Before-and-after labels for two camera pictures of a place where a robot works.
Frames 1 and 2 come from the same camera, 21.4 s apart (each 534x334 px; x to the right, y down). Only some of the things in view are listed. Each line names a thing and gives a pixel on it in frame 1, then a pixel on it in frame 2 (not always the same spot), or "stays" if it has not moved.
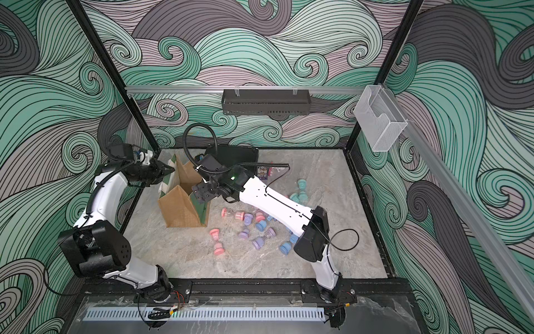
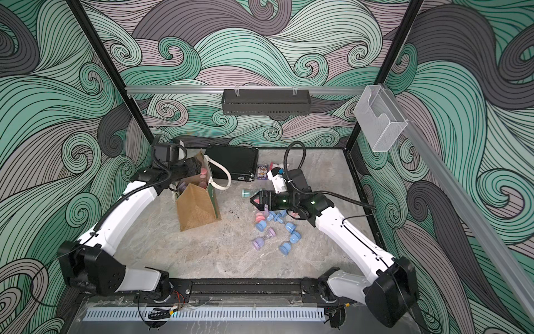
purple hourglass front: (258, 243) stays
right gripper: (201, 190) -> (266, 195)
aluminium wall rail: (245, 89) stays
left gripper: (160, 172) -> (192, 166)
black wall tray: (265, 101) stays
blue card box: (262, 172) stays
